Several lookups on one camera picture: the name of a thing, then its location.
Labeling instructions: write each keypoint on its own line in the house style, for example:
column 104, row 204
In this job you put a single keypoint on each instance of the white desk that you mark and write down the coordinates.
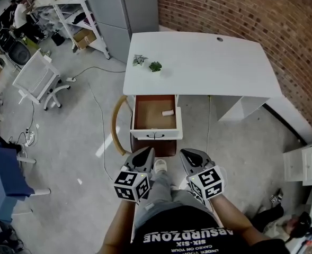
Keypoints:
column 198, row 62

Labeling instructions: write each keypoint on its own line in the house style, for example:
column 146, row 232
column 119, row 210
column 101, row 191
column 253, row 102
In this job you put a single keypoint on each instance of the person's white shoe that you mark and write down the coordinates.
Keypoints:
column 160, row 165

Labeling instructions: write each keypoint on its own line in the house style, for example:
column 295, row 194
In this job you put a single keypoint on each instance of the white power strip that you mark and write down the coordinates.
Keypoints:
column 70, row 79
column 30, row 136

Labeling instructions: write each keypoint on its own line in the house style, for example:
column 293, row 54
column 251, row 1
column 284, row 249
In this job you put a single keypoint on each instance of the white refrigerator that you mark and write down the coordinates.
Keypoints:
column 113, row 9

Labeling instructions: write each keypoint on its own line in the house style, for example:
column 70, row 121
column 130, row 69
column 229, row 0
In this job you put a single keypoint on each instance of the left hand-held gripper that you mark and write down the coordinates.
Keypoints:
column 129, row 184

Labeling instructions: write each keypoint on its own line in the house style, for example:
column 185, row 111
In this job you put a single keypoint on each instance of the person's grey trousers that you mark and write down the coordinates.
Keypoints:
column 161, row 192

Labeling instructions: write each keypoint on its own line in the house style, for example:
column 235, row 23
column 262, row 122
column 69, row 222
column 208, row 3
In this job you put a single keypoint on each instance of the white display cabinet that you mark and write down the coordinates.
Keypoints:
column 308, row 163

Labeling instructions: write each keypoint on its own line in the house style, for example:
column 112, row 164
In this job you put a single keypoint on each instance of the black office chair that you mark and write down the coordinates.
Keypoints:
column 19, row 53

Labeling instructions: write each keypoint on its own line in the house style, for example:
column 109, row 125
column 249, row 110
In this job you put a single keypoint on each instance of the wooden chair with brown seat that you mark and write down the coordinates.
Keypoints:
column 166, row 148

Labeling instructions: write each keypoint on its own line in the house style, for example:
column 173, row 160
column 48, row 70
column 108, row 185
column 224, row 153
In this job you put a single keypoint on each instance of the person's black printed shirt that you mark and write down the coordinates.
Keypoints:
column 187, row 226

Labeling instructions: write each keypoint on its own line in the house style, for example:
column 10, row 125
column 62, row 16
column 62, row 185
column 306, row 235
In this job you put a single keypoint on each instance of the cardboard box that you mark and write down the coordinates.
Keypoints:
column 84, row 37

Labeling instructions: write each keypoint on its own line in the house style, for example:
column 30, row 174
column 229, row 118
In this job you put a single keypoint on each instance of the pale leaf potted plant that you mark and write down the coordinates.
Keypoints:
column 139, row 59

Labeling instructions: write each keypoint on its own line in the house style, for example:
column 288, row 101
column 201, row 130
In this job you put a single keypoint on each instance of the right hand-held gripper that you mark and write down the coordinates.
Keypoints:
column 208, row 184

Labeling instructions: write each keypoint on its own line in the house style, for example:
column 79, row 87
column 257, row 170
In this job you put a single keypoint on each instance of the small beige cylinder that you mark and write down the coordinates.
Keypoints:
column 168, row 113

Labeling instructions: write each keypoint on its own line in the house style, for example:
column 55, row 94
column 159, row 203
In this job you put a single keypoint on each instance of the black waste bin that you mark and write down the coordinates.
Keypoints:
column 57, row 38

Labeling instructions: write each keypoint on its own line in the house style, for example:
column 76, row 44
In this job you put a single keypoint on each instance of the person's right forearm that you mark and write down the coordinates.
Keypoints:
column 232, row 216

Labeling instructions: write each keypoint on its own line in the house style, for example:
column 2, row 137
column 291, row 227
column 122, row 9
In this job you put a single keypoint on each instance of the green succulent potted plant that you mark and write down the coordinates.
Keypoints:
column 155, row 66

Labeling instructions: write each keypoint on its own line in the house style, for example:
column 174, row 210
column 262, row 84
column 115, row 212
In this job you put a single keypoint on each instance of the wooden drawer with white front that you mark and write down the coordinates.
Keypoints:
column 150, row 112

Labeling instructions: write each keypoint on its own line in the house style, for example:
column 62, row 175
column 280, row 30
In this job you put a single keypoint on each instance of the person's left forearm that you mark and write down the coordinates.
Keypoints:
column 118, row 226

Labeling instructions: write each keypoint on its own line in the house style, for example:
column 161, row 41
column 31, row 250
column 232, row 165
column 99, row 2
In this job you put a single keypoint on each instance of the white mesh office chair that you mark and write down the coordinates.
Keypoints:
column 34, row 75

